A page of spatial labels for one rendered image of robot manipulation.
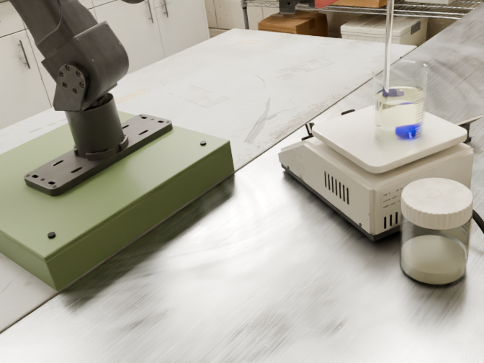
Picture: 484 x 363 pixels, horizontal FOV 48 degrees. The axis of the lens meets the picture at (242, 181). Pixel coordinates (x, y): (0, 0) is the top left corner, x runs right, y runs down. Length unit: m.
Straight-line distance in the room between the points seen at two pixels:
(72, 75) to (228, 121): 0.30
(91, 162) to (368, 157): 0.34
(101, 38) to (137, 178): 0.17
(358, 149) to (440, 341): 0.20
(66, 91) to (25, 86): 2.31
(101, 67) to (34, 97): 2.36
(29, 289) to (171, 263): 0.15
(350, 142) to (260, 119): 0.31
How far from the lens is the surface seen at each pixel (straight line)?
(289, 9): 0.50
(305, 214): 0.61
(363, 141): 0.57
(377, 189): 0.53
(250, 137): 0.80
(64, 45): 0.65
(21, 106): 2.97
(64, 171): 0.69
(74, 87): 0.65
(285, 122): 0.83
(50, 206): 0.65
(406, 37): 2.90
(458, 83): 0.95
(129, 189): 0.63
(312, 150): 0.60
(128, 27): 3.28
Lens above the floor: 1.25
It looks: 30 degrees down
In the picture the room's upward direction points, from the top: 9 degrees counter-clockwise
